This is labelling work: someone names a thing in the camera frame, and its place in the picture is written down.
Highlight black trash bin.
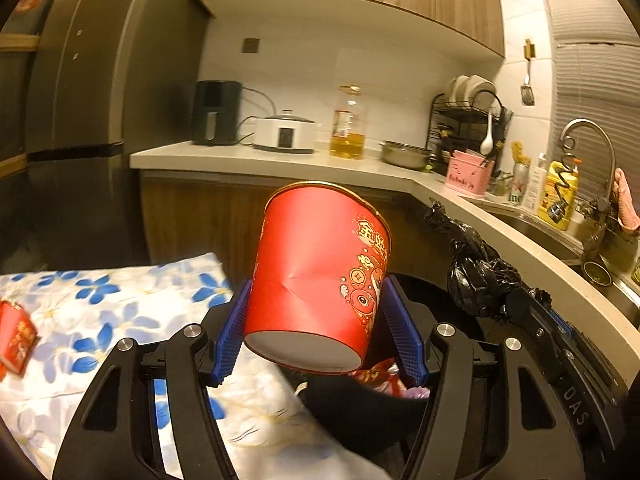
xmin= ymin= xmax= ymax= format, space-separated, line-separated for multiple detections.
xmin=202 ymin=272 xmax=551 ymax=480

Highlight cooking oil bottle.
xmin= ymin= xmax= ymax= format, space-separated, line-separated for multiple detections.
xmin=329 ymin=85 xmax=368 ymax=161

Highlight white electric cooker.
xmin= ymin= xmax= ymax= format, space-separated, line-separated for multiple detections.
xmin=252 ymin=109 xmax=319 ymax=155

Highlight steel kitchen faucet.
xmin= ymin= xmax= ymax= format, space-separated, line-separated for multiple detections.
xmin=559 ymin=119 xmax=619 ymax=242

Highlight red paper bucket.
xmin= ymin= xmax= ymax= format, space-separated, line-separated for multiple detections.
xmin=243 ymin=181 xmax=393 ymax=375

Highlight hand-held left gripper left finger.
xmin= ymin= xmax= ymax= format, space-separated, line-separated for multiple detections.
xmin=52 ymin=279 xmax=254 ymax=480

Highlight hanging metal spatula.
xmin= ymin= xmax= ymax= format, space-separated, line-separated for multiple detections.
xmin=520 ymin=39 xmax=536 ymax=107

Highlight red paper packet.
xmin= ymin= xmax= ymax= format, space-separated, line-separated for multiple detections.
xmin=0 ymin=300 xmax=39 ymax=382

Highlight grey refrigerator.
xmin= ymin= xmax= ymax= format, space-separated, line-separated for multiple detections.
xmin=0 ymin=0 xmax=212 ymax=263

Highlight pink hanging cloth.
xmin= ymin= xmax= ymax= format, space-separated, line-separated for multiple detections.
xmin=614 ymin=167 xmax=640 ymax=234

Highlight pink utensil holder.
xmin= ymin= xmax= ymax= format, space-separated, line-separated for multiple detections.
xmin=444 ymin=150 xmax=496 ymax=196

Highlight black air fryer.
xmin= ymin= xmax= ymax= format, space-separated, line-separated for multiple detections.
xmin=192 ymin=80 xmax=245 ymax=147

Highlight grey window blind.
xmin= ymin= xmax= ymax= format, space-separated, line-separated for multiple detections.
xmin=540 ymin=0 xmax=640 ymax=197

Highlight green white can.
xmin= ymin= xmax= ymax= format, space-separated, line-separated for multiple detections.
xmin=507 ymin=162 xmax=531 ymax=209

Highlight yellow detergent bottle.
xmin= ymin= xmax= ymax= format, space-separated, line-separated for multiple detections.
xmin=539 ymin=160 xmax=581 ymax=231

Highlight white plastic bottle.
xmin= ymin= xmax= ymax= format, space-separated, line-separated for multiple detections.
xmin=530 ymin=152 xmax=549 ymax=211

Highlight black plastic bag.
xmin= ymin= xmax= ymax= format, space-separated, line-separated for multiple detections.
xmin=424 ymin=199 xmax=552 ymax=319

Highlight black dish rack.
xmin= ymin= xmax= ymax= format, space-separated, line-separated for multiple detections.
xmin=427 ymin=75 xmax=514 ymax=182

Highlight white plates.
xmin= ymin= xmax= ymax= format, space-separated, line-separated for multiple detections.
xmin=445 ymin=74 xmax=499 ymax=107

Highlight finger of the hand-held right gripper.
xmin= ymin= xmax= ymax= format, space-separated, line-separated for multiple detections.
xmin=500 ymin=286 xmax=566 ymax=356
xmin=548 ymin=308 xmax=574 ymax=337

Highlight black power cable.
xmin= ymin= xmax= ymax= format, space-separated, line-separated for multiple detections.
xmin=236 ymin=87 xmax=279 ymax=147

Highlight steel kitchen sink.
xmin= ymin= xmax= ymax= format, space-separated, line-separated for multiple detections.
xmin=492 ymin=210 xmax=640 ymax=312

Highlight white ladle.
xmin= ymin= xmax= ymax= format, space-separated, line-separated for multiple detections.
xmin=480 ymin=112 xmax=496 ymax=156

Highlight blue floral cloth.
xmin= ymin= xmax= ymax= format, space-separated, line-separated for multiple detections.
xmin=0 ymin=252 xmax=397 ymax=480

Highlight steel basin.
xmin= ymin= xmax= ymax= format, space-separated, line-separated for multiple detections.
xmin=378 ymin=140 xmax=434 ymax=170

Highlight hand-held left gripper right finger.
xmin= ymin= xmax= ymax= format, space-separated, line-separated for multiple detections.
xmin=382 ymin=276 xmax=559 ymax=480

